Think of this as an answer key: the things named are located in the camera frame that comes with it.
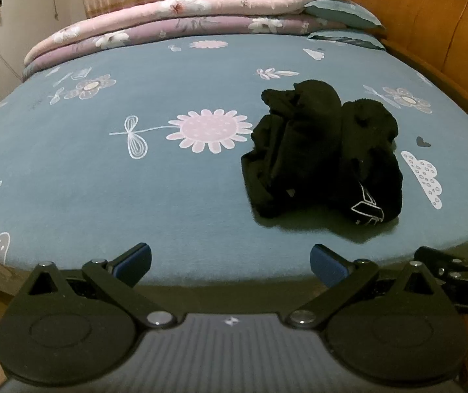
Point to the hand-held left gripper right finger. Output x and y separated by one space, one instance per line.
327 264

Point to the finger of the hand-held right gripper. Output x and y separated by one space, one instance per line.
442 258

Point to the pink floral quilt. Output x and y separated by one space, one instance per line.
201 4

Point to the purple floral quilt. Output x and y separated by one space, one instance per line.
193 28

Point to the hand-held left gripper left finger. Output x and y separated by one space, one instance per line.
136 260

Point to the wooden headboard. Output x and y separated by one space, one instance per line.
434 20

